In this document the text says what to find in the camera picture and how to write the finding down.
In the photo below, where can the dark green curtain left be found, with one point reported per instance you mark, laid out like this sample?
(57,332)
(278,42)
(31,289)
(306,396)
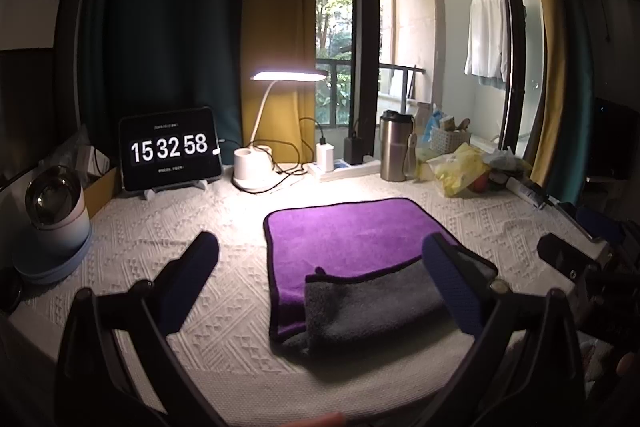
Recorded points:
(139,58)

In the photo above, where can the stainless steel tumbler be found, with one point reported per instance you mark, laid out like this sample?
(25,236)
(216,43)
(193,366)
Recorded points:
(398,146)

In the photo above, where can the white woven basket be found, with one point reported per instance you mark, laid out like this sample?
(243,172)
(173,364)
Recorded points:
(447,142)

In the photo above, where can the balcony railing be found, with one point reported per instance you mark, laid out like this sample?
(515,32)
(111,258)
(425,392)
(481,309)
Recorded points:
(341,100)

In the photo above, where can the white tablet stand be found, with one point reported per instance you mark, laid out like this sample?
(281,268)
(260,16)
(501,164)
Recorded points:
(150,193)

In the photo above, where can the cardboard box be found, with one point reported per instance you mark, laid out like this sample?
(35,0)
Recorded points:
(101,192)

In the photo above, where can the yellow curtain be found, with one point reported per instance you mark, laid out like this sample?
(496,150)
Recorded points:
(278,35)
(555,82)

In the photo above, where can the black tablet showing clock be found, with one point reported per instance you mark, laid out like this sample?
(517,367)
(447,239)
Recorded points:
(169,150)

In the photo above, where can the white charger adapter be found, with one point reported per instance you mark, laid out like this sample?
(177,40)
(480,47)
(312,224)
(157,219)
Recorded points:
(325,157)

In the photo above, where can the operator finger at bottom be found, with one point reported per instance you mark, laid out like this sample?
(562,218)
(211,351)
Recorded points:
(336,419)

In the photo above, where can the black window frame post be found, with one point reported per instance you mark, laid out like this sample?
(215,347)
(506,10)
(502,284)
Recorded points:
(365,55)

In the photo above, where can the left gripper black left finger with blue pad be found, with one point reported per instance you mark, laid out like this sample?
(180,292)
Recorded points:
(93,385)

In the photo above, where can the yellow curtain left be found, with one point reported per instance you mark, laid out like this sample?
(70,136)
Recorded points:
(278,35)

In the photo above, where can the black power adapter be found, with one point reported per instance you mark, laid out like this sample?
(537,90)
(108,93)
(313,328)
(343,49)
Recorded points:
(353,150)

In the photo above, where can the white desk lamp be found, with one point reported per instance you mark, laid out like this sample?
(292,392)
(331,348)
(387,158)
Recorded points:
(253,168)

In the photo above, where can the white shirt on hanger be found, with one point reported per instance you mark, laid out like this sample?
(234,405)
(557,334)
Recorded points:
(488,43)

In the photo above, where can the yellow plastic bag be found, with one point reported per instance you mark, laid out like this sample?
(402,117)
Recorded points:
(455,172)

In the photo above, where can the purple and grey towel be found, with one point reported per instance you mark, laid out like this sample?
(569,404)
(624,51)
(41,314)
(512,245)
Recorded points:
(347,276)

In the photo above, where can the white power strip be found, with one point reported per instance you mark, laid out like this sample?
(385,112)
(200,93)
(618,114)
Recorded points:
(342,170)

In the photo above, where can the yellow curtain right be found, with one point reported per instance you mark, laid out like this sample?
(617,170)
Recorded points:
(555,82)

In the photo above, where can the white textured tablecloth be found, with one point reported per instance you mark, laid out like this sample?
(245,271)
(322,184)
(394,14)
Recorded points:
(224,343)

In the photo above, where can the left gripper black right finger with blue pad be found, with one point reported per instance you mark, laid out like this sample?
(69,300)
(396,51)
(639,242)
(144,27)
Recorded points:
(524,367)

